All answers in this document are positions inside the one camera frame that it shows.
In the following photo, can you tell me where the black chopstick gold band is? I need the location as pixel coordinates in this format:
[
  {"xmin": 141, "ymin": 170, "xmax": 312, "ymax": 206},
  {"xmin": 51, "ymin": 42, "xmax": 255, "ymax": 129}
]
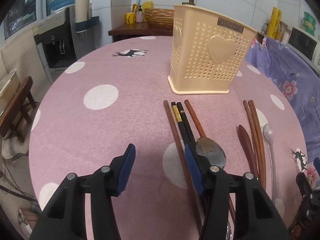
[{"xmin": 171, "ymin": 102, "xmax": 196, "ymax": 150}]

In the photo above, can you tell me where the yellow soap bottle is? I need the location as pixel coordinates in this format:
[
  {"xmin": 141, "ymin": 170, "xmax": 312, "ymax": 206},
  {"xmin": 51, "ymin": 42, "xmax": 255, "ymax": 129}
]
[{"xmin": 142, "ymin": 0, "xmax": 153, "ymax": 11}]

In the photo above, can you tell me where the beige perforated utensil holder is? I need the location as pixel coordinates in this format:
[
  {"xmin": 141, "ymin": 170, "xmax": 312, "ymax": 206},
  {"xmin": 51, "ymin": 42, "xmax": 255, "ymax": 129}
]
[{"xmin": 168, "ymin": 5, "xmax": 257, "ymax": 95}]

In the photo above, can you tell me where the pink polka dot tablecloth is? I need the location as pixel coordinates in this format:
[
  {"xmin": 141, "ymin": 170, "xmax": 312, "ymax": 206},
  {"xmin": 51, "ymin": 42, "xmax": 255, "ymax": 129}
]
[{"xmin": 29, "ymin": 37, "xmax": 306, "ymax": 239}]

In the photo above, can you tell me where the purple floral cloth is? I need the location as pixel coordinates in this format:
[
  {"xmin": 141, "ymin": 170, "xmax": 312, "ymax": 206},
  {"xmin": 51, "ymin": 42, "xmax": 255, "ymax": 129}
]
[{"xmin": 245, "ymin": 36, "xmax": 320, "ymax": 156}]

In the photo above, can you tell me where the yellow mug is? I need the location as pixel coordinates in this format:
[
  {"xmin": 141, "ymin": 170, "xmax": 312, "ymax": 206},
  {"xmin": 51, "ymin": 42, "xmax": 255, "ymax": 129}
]
[{"xmin": 125, "ymin": 12, "xmax": 136, "ymax": 24}]

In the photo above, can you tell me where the wooden handled dark spoon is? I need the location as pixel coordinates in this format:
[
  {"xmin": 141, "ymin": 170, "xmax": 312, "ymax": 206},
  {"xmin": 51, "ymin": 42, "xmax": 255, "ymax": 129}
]
[{"xmin": 184, "ymin": 100, "xmax": 226, "ymax": 169}]

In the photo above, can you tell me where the translucent plastic spoon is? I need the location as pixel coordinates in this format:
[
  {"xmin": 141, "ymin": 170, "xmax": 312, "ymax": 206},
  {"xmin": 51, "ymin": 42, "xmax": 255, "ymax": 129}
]
[{"xmin": 263, "ymin": 124, "xmax": 277, "ymax": 204}]

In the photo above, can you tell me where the water dispenser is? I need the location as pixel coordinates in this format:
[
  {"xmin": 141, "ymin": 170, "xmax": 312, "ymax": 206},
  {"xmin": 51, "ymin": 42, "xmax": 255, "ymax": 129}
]
[{"xmin": 35, "ymin": 7, "xmax": 76, "ymax": 75}]

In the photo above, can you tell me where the green package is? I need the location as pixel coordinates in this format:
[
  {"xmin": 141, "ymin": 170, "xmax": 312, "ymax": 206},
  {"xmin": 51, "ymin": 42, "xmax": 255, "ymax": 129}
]
[{"xmin": 302, "ymin": 11, "xmax": 317, "ymax": 36}]

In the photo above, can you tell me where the black chopstick thin band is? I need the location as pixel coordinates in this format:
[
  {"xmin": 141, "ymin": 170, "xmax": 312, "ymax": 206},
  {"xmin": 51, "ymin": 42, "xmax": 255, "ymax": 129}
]
[{"xmin": 176, "ymin": 102, "xmax": 196, "ymax": 152}]

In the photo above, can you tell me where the yellow package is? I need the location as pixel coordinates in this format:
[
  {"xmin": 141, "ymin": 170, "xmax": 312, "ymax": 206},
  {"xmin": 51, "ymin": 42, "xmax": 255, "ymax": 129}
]
[{"xmin": 266, "ymin": 7, "xmax": 281, "ymax": 38}]

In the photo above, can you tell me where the dark wooden side table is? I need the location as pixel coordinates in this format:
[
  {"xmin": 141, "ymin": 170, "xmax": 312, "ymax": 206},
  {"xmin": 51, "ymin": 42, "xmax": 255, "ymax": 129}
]
[{"xmin": 108, "ymin": 22, "xmax": 173, "ymax": 42}]

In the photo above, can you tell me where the woven wicker basket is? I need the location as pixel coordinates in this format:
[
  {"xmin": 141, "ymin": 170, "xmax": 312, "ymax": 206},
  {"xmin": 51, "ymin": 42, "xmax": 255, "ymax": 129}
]
[{"xmin": 144, "ymin": 8, "xmax": 174, "ymax": 27}]

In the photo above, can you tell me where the wooden chair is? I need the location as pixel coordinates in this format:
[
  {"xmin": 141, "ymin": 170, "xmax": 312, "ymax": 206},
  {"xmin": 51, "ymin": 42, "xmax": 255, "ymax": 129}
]
[{"xmin": 1, "ymin": 76, "xmax": 36, "ymax": 142}]

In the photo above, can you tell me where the white microwave oven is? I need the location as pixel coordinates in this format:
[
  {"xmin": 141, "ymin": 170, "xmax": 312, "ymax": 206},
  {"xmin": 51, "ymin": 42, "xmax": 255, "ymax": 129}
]
[{"xmin": 287, "ymin": 27, "xmax": 319, "ymax": 70}]

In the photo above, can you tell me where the brown wooden chopstick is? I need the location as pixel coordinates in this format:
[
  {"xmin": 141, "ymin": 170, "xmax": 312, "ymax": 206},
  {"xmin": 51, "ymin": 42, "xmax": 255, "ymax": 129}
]
[{"xmin": 163, "ymin": 100, "xmax": 202, "ymax": 236}]

